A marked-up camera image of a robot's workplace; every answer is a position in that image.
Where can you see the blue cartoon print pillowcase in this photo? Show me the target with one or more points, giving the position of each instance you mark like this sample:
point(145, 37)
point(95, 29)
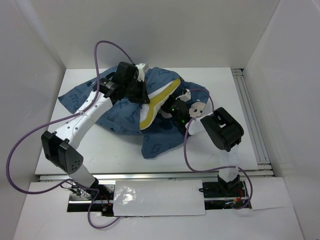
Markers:
point(124, 117)

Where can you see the white pillow yellow edge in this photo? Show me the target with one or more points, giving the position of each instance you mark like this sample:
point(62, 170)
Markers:
point(157, 98)

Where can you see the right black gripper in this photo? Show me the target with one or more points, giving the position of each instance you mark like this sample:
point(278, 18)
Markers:
point(167, 102)

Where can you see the white cover plate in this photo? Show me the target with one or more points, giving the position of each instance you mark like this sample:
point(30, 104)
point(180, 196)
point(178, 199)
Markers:
point(158, 198)

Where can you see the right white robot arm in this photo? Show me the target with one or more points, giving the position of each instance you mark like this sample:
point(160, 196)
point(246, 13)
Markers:
point(223, 130)

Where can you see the aluminium side rail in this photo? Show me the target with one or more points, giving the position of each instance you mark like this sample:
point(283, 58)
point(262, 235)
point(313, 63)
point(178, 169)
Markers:
point(255, 134)

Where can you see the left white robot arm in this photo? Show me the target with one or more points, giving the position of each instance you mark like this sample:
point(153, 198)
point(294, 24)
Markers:
point(60, 146)

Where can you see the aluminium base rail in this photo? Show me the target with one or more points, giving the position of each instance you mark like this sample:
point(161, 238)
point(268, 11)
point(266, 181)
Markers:
point(214, 198)

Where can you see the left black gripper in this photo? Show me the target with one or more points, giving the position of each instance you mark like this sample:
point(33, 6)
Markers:
point(142, 97)

